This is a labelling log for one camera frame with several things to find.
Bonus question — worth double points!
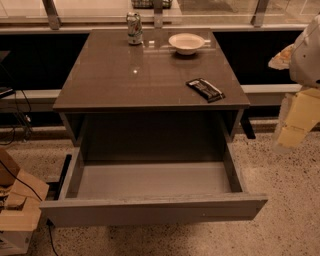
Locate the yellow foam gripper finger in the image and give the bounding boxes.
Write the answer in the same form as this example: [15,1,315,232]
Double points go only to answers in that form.
[273,88,320,153]
[268,44,294,70]

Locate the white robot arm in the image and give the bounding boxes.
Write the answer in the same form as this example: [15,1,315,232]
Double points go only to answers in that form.
[268,15,320,153]

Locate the grey cabinet with glossy top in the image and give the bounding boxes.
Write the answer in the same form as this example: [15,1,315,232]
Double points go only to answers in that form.
[54,29,249,151]

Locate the open grey top drawer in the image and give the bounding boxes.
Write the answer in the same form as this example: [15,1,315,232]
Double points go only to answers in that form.
[41,146,267,227]

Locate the white bowl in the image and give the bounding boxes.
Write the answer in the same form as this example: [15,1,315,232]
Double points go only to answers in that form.
[169,33,205,55]

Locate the green white soda can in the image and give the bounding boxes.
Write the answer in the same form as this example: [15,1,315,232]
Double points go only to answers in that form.
[126,12,143,45]

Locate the cardboard box stack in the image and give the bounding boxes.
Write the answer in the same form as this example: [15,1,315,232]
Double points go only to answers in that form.
[0,149,49,256]

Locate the black cables at left wall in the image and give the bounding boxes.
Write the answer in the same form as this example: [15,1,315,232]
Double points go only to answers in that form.
[0,63,33,146]

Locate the black cable on floor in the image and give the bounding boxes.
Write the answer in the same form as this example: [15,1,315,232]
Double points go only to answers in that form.
[0,159,60,256]

